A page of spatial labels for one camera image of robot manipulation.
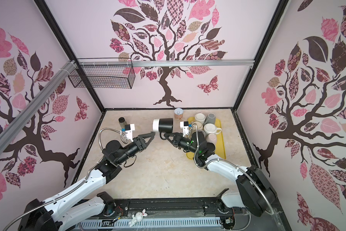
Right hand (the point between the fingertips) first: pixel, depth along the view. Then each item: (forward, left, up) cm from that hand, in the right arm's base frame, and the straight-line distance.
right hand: (164, 135), depth 72 cm
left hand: (-3, +4, +2) cm, 5 cm away
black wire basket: (+46, +33, +8) cm, 57 cm away
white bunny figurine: (-33, +14, -24) cm, 42 cm away
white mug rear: (+29, -24, -19) cm, 42 cm away
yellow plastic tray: (+5, -36, -26) cm, 45 cm away
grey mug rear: (+26, -32, -18) cm, 45 cm away
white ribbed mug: (+18, -30, -19) cm, 39 cm away
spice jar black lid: (+25, +33, -16) cm, 45 cm away
